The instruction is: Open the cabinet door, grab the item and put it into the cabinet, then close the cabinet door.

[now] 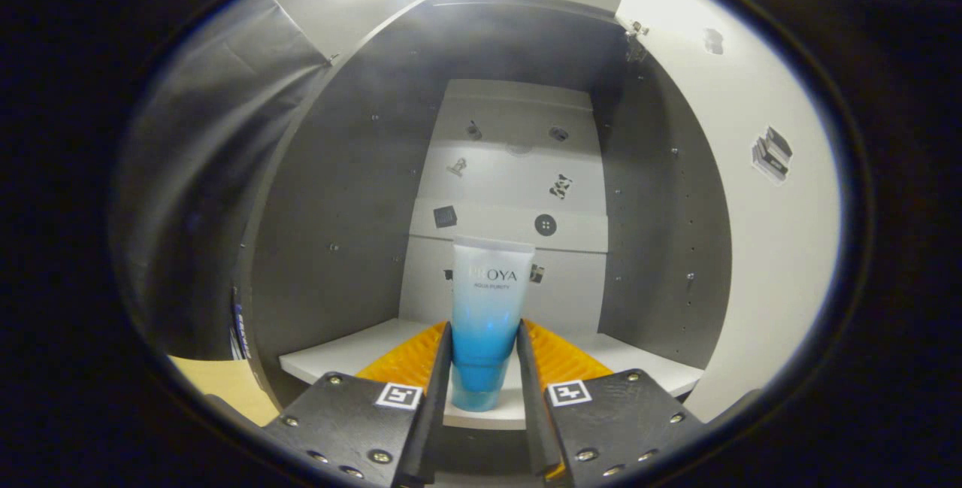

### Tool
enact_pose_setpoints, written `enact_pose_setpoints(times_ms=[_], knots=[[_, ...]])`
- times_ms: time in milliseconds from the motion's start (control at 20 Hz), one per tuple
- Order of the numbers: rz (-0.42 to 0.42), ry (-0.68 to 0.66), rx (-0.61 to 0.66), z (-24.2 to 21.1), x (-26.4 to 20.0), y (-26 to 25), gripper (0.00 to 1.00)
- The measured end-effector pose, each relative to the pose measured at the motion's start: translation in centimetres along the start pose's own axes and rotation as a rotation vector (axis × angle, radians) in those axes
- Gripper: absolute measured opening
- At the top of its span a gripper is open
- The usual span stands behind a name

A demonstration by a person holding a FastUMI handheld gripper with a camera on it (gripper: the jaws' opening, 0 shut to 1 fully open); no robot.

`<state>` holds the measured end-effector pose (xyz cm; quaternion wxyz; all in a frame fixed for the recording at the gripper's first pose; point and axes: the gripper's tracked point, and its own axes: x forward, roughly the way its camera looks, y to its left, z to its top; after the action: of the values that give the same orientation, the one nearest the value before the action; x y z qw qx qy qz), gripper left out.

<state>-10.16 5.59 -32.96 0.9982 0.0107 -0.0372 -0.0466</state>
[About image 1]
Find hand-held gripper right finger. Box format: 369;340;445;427
516;318;709;488

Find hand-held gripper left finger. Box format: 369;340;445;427
258;320;454;488

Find blue and white cosmetic tube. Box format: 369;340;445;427
449;236;536;412

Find white and blue book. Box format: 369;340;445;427
229;285;253;361

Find dark grey cabinet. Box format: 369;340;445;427
240;0;734;488

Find black backdrop cloth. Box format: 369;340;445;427
111;0;335;362

